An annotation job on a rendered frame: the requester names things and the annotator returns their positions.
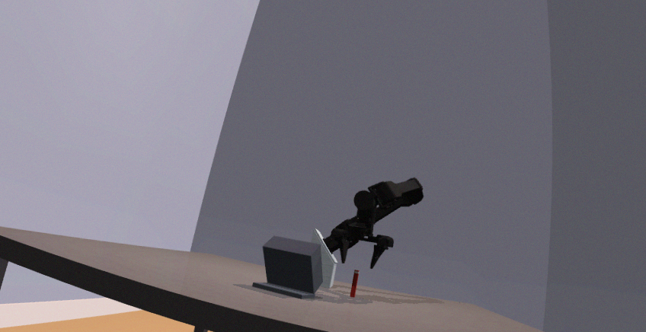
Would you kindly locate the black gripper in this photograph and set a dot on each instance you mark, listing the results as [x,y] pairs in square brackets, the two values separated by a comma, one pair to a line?
[383,242]

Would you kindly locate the red peg with white band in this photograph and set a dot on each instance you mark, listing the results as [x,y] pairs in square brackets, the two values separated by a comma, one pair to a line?
[354,284]

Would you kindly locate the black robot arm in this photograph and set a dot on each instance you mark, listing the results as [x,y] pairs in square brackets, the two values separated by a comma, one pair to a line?
[388,196]

